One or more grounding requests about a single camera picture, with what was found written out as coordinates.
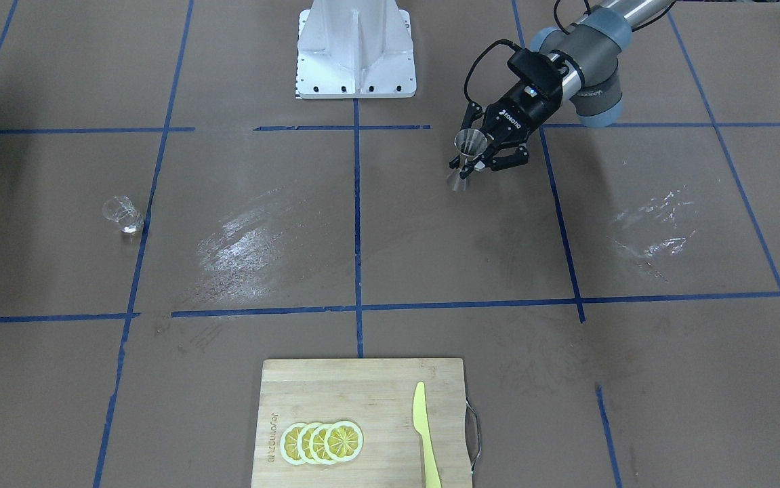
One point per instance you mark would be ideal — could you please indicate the yellow plastic knife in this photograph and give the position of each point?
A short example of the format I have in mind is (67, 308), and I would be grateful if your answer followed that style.
(421, 425)

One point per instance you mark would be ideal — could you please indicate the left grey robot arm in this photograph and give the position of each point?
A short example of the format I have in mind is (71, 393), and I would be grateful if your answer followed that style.
(576, 63)

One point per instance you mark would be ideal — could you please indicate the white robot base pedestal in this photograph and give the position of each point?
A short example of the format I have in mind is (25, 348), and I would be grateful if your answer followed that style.
(355, 49)

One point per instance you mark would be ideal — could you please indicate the clear glass cup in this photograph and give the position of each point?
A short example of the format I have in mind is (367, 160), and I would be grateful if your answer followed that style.
(123, 214)

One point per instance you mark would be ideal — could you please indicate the bamboo cutting board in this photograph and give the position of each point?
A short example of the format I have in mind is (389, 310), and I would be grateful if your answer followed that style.
(301, 398)

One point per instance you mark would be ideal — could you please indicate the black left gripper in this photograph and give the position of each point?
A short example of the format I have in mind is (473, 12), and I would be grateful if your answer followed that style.
(516, 112)

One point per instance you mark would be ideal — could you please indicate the steel measuring jigger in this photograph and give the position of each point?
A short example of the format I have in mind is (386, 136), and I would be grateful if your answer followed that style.
(470, 145)

